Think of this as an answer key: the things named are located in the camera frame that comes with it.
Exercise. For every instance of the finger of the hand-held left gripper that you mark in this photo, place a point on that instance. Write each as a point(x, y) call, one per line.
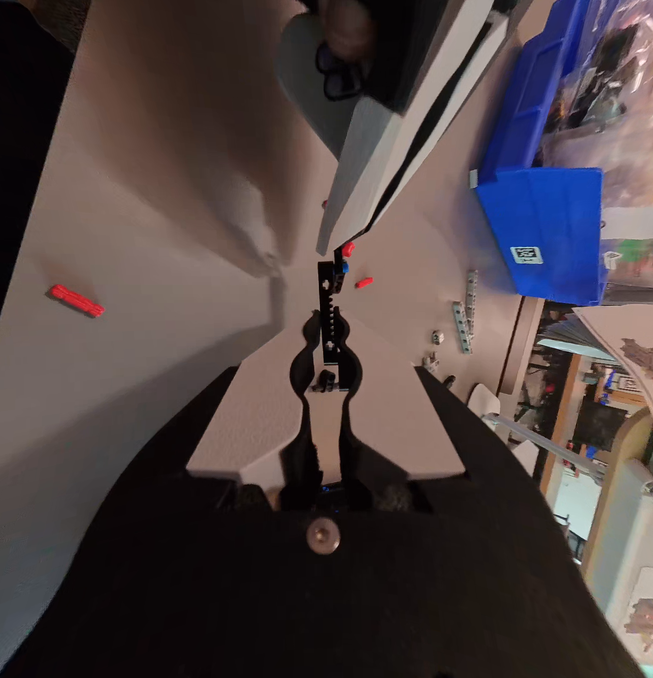
point(488, 53)
point(358, 175)

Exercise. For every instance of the person's left hand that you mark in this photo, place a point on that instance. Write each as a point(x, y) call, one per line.
point(347, 26)

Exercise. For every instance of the dark trousers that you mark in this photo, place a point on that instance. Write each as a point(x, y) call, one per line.
point(14, 159)

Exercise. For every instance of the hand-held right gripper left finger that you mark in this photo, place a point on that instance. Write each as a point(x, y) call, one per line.
point(241, 423)

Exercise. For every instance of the lego instruction book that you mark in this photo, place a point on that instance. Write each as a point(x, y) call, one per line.
point(633, 344)

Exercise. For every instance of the long grey lego beam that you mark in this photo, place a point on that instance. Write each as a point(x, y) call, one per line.
point(470, 296)
point(462, 327)

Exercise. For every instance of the grey lego double-pin connector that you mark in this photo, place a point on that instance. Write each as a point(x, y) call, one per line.
point(429, 363)

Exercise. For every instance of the black lego gear rack assembly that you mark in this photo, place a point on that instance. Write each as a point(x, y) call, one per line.
point(326, 296)

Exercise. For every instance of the clear plastic parts bag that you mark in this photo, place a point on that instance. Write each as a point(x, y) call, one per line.
point(623, 132)

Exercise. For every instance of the small grey lego connector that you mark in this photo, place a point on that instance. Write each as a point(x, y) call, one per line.
point(437, 336)

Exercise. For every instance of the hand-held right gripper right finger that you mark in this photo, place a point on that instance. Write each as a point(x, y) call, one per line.
point(406, 423)

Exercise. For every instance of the blue plastic bin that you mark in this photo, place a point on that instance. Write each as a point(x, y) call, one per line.
point(543, 228)

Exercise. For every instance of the white book stand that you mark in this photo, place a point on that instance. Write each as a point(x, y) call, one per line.
point(482, 397)

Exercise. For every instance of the black lego T connector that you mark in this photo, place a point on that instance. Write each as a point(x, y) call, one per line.
point(323, 380)

